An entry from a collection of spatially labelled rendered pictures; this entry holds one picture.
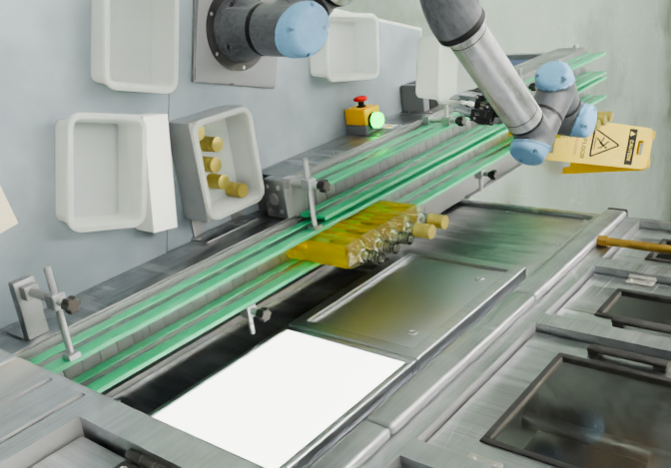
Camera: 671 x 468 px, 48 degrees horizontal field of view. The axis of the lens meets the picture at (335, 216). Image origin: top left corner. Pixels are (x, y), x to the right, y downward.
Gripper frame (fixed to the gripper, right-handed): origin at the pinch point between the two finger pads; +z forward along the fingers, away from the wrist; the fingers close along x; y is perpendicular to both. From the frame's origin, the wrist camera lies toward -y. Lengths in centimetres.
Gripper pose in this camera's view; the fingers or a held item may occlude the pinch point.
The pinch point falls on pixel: (455, 101)
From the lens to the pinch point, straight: 189.8
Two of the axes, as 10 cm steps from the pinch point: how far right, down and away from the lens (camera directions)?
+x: -1.1, 9.7, 2.2
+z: -7.6, -2.2, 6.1
